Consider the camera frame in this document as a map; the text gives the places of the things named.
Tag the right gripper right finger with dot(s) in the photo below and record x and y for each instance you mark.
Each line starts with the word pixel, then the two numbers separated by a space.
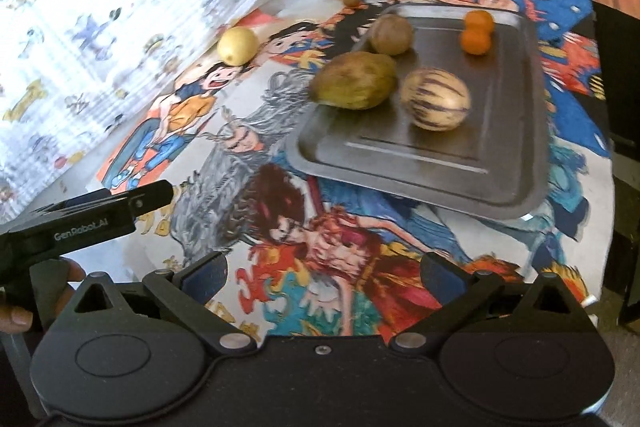
pixel 462 296

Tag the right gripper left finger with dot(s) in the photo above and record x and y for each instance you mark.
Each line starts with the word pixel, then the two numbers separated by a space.
pixel 182 297

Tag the striped pepino melon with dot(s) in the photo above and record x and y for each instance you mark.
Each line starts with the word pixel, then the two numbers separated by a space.
pixel 435 100

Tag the brown mango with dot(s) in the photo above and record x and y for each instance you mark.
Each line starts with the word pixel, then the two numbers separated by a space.
pixel 355 81

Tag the yellow lemon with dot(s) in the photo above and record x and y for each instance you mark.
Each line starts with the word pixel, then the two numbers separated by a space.
pixel 237 46

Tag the small orange tangerine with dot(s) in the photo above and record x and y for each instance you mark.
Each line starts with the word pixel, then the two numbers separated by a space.
pixel 475 41
pixel 480 20

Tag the round tan striped melon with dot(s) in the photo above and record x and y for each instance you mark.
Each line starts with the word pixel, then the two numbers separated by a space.
pixel 391 34

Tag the person left hand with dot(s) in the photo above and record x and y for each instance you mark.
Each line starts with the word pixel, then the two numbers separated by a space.
pixel 52 297

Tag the dark metal baking tray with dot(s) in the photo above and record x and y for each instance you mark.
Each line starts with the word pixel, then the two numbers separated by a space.
pixel 462 132

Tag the white cartoon print cloth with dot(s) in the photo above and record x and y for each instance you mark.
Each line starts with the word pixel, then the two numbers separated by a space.
pixel 73 69

